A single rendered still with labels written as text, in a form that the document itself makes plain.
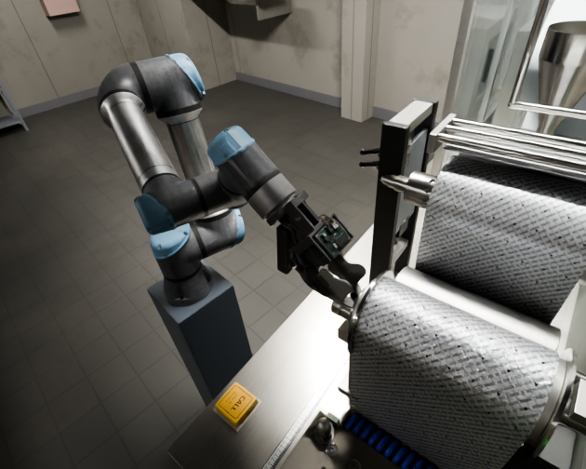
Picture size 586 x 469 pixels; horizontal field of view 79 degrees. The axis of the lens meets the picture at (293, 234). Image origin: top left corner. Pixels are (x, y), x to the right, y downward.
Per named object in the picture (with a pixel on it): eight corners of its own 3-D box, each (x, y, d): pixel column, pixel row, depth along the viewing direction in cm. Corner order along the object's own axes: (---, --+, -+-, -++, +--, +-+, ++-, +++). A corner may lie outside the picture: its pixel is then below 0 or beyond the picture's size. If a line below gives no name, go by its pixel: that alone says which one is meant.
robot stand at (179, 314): (209, 413, 172) (146, 288, 115) (242, 384, 182) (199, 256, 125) (234, 446, 161) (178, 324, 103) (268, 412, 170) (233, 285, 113)
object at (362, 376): (351, 401, 68) (354, 346, 56) (482, 489, 56) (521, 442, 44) (350, 403, 68) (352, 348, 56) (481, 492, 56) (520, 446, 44)
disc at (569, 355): (526, 411, 54) (571, 329, 49) (530, 413, 54) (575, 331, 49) (517, 483, 42) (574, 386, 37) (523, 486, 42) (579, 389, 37)
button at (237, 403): (237, 385, 87) (235, 381, 86) (259, 402, 84) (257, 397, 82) (216, 409, 83) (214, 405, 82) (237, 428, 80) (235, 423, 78)
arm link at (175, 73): (195, 250, 113) (125, 63, 88) (239, 233, 118) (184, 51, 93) (206, 266, 103) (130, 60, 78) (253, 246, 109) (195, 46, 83)
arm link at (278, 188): (242, 208, 61) (273, 186, 66) (259, 229, 61) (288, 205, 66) (258, 188, 55) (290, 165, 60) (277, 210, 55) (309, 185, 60)
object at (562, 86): (484, 227, 124) (545, 46, 88) (529, 242, 117) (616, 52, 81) (471, 250, 116) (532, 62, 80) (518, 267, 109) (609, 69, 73)
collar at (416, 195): (414, 192, 74) (419, 165, 70) (444, 201, 71) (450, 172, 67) (401, 207, 70) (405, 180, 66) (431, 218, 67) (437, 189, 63)
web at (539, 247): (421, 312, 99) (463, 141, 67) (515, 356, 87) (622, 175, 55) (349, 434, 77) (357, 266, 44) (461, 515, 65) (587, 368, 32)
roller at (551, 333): (405, 294, 78) (412, 254, 70) (539, 355, 65) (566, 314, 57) (379, 333, 71) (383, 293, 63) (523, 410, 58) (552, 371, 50)
